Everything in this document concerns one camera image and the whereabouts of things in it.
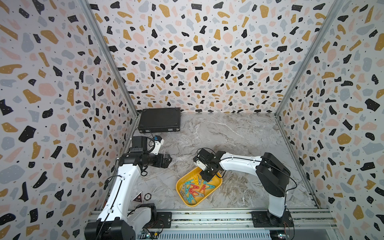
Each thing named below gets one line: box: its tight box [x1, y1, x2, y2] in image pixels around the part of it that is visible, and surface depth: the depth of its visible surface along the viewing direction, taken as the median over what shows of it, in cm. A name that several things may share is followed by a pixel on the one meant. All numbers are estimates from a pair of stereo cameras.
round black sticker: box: [144, 193, 152, 201], surface depth 83 cm
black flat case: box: [138, 107, 181, 133], surface depth 120 cm
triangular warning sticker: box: [131, 191, 143, 204], surface depth 82 cm
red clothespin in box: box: [189, 184, 200, 195], surface depth 85 cm
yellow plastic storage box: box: [175, 166, 223, 207], surface depth 85 cm
